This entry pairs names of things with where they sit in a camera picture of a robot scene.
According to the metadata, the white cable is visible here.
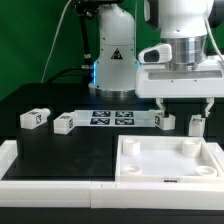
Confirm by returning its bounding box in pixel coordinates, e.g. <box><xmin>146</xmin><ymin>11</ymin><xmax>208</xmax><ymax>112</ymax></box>
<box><xmin>40</xmin><ymin>0</ymin><xmax>74</xmax><ymax>84</ymax></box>

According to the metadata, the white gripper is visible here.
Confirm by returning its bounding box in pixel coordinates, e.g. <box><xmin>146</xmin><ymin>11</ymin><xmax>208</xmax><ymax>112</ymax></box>
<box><xmin>135</xmin><ymin>43</ymin><xmax>224</xmax><ymax>118</ymax></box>

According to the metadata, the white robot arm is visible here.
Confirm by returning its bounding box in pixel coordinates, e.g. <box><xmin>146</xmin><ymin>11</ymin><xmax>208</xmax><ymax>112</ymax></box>
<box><xmin>72</xmin><ymin>0</ymin><xmax>224</xmax><ymax>111</ymax></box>

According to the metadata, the white square table top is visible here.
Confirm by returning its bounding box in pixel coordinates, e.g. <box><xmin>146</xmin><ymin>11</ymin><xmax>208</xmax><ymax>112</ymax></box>
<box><xmin>115</xmin><ymin>135</ymin><xmax>224</xmax><ymax>183</ymax></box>

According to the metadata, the white U-shaped fence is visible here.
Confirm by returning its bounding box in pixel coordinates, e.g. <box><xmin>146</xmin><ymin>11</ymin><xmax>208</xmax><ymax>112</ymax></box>
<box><xmin>0</xmin><ymin>141</ymin><xmax>224</xmax><ymax>210</ymax></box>

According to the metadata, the white sheet with fiducial markers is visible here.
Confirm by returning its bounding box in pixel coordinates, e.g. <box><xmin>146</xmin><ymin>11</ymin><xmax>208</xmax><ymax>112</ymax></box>
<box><xmin>75</xmin><ymin>110</ymin><xmax>154</xmax><ymax>127</ymax></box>

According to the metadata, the black cable bundle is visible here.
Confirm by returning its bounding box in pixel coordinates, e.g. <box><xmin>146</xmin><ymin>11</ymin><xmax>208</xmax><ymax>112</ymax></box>
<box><xmin>46</xmin><ymin>3</ymin><xmax>95</xmax><ymax>84</ymax></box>

